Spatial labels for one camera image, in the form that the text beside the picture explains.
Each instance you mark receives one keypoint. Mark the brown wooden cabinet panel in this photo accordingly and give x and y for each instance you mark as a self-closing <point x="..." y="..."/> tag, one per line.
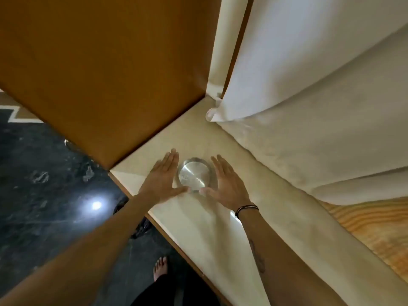
<point x="105" y="66"/>

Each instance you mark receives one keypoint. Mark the round steel bowl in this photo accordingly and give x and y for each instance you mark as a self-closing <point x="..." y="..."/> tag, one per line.
<point x="194" y="175"/>

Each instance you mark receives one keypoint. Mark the person's left thumb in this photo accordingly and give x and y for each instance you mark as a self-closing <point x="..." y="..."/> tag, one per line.
<point x="180" y="190"/>

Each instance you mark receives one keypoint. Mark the person's right hand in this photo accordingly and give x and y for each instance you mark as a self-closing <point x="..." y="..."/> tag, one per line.
<point x="230" y="191"/>

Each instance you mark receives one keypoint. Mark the wide white curtain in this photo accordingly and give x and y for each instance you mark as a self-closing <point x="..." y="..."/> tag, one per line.
<point x="318" y="101"/>

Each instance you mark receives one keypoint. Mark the light wood grain board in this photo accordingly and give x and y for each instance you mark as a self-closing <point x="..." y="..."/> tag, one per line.
<point x="376" y="229"/>

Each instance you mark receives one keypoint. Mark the person's bare foot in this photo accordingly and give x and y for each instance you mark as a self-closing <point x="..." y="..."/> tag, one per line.
<point x="160" y="268"/>

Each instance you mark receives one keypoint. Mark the person's right thumb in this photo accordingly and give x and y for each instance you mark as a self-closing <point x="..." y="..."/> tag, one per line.
<point x="208" y="192"/>

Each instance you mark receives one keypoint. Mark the person's left forearm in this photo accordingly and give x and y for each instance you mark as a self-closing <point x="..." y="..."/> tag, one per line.
<point x="79" y="254"/>

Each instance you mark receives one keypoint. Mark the person's black trouser leg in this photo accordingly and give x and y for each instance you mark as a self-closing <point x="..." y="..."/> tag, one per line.
<point x="172" y="293"/>

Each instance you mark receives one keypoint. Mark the person's left hand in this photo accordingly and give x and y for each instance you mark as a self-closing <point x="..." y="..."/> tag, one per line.
<point x="161" y="183"/>

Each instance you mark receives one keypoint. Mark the person's right forearm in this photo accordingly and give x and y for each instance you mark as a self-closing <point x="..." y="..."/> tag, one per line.
<point x="280" y="261"/>

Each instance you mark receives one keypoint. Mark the narrow cream curtain strip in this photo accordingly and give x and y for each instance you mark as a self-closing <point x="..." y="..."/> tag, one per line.
<point x="224" y="41"/>

